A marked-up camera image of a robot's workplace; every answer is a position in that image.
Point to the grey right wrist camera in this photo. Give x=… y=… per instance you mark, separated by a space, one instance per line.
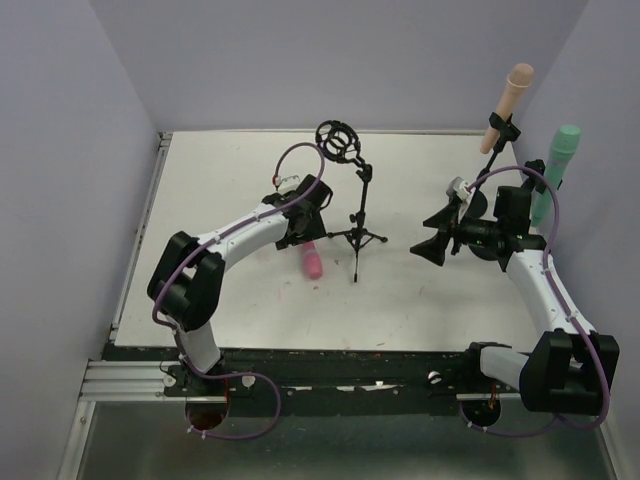
x=459 y=192

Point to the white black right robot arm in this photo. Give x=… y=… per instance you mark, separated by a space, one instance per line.
x=571 y=368

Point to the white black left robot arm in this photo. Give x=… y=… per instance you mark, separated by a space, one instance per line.
x=187 y=282

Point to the mint green microphone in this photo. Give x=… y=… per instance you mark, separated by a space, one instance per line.
x=562 y=149

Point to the black tripod shock-mount stand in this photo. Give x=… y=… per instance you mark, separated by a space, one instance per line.
x=341 y=146

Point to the pink microphone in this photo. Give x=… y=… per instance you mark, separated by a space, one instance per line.
x=311 y=261

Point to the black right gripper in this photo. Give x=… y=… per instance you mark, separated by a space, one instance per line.
x=454 y=231

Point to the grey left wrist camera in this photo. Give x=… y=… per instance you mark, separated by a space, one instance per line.
x=285 y=184

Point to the peach microphone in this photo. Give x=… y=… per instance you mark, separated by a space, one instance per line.
x=518 y=81

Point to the aluminium frame rail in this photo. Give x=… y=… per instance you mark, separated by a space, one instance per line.
x=135 y=382

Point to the black round-base microphone stand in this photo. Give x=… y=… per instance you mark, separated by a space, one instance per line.
x=508 y=132

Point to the black clip round-base stand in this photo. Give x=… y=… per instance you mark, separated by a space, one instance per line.
x=475 y=186

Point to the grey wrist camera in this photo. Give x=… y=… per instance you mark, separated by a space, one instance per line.
x=459 y=192
x=285 y=184

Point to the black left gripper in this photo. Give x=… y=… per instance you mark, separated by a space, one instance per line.
x=304 y=238

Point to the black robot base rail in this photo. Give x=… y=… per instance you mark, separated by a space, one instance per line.
x=314 y=383

